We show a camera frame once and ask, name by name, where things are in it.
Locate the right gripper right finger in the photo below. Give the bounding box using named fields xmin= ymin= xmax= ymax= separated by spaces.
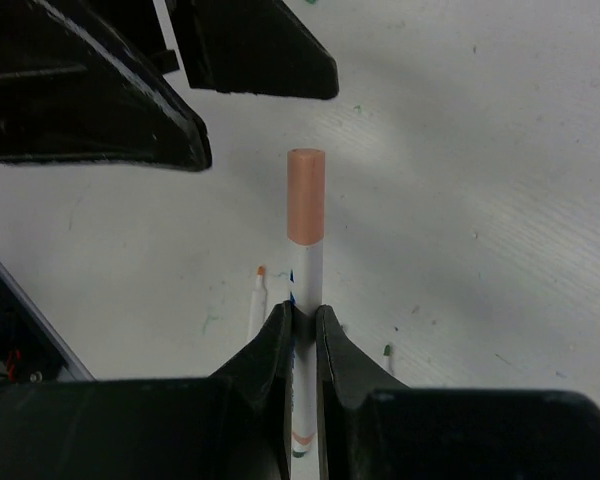
xmin=316 ymin=306 xmax=600 ymax=479

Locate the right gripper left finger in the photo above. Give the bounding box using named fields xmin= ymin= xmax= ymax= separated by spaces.
xmin=0 ymin=302 xmax=294 ymax=479

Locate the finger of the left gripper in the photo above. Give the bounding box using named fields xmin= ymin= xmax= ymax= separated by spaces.
xmin=0 ymin=1 xmax=212 ymax=172
xmin=166 ymin=0 xmax=339 ymax=100

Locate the teal marker pen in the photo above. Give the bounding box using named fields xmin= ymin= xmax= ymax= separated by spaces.
xmin=382 ymin=343 xmax=394 ymax=375

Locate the orange marker pen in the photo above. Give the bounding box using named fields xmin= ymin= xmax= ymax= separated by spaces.
xmin=247 ymin=265 xmax=267 ymax=342

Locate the light orange capped marker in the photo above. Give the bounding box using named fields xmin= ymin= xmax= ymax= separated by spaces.
xmin=287 ymin=148 xmax=326 ymax=458

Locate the green marker pen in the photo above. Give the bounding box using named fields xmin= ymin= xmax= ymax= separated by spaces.
xmin=288 ymin=269 xmax=296 ymax=305

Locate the metal rail strip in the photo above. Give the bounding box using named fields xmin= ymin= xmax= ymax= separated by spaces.
xmin=0 ymin=262 xmax=94 ymax=381

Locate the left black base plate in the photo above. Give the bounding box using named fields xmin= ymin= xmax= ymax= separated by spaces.
xmin=0 ymin=278 xmax=66 ymax=395

